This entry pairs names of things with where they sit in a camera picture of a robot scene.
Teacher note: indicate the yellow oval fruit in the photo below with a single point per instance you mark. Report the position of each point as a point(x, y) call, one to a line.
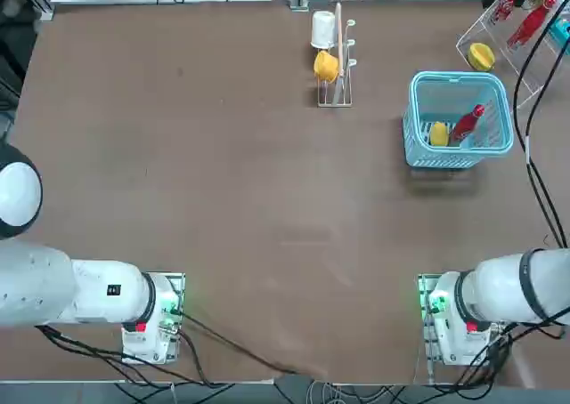
point(438, 134)

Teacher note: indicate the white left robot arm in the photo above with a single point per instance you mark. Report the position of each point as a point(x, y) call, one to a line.
point(44, 284)

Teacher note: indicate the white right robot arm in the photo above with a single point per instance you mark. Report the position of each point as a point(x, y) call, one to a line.
point(490, 288)

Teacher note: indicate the yellow star fruit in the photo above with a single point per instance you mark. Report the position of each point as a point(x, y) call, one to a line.
point(481, 57)

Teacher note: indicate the clear acrylic rack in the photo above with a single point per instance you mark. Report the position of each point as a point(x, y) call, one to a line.
point(499, 66)

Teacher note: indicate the blue plastic basket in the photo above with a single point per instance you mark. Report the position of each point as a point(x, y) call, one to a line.
point(445, 159)

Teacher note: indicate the teal snack packet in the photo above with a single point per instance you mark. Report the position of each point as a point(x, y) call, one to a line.
point(562, 32)

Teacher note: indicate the white mug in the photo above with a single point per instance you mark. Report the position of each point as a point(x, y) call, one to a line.
point(323, 30)

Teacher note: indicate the yellow cup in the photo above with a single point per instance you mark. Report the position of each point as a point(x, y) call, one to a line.
point(326, 66)

